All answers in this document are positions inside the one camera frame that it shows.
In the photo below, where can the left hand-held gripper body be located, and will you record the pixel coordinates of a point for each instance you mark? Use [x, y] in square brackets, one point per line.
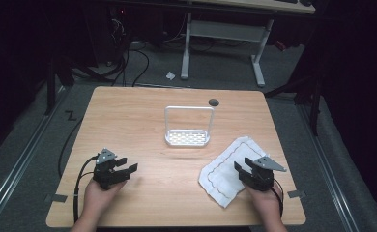
[105, 168]

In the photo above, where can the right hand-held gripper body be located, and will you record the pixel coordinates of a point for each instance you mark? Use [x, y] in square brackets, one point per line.
[261, 174]

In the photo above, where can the white cloth with dark stitching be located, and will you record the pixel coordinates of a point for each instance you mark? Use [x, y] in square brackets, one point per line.
[230, 170]

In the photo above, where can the white towel rack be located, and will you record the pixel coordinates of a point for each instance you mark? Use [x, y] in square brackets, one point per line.
[187, 135]

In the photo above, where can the person's left hand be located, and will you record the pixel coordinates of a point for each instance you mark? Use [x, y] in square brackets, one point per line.
[100, 196]

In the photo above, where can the person's right hand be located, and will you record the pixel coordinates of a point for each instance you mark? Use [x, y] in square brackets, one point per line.
[264, 203]

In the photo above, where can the grey tape strip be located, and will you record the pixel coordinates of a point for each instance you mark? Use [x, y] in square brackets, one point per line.
[59, 197]
[296, 194]

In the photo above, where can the black metal stand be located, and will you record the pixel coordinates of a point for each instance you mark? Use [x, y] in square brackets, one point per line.
[56, 83]
[305, 96]

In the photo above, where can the crumpled white paper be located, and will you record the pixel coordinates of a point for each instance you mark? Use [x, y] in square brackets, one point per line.
[170, 75]

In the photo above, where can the white-legged desk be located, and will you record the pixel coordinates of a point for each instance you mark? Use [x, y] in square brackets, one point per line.
[228, 32]

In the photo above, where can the metal floor rail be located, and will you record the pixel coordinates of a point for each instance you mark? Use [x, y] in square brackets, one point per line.
[328, 167]
[19, 158]

